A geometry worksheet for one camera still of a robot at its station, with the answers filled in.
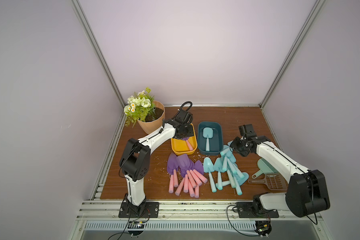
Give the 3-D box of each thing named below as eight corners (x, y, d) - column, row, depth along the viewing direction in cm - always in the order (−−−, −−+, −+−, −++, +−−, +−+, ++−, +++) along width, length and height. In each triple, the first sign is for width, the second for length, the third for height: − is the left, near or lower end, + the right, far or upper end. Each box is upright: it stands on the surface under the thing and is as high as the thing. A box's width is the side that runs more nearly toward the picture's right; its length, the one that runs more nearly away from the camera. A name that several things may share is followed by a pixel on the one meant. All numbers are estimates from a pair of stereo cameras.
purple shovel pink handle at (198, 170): (198, 187, 82) (199, 183, 76) (191, 166, 90) (191, 162, 84) (207, 184, 83) (208, 180, 77) (199, 164, 91) (200, 159, 85)
